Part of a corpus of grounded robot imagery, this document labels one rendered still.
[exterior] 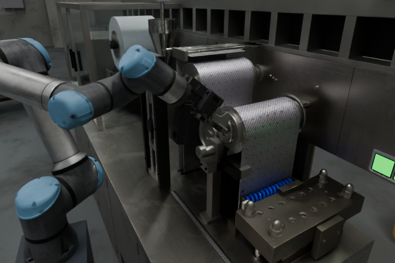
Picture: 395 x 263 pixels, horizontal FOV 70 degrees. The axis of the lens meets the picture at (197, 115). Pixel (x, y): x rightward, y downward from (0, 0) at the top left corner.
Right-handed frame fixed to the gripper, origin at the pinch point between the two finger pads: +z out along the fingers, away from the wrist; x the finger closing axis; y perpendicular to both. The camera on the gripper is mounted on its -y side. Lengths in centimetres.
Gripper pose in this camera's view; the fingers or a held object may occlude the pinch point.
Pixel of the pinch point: (221, 131)
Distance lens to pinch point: 82.5
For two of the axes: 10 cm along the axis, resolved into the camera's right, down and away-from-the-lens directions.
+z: 6.6, 4.5, 6.0
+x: -5.0, -3.3, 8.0
